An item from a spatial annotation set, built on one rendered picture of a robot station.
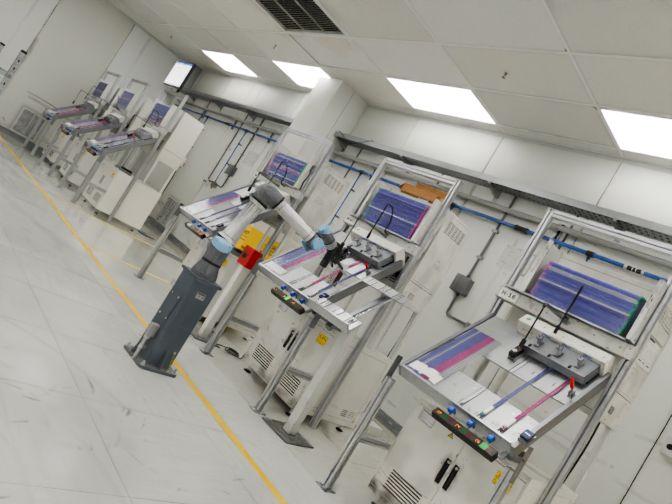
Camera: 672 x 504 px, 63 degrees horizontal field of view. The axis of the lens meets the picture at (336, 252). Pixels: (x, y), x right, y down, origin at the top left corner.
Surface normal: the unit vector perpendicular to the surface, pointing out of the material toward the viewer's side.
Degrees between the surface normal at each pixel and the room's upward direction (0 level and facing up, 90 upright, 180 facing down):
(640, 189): 90
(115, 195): 90
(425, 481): 90
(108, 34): 90
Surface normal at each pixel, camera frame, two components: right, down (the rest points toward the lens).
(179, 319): 0.62, 0.36
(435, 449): -0.62, -0.41
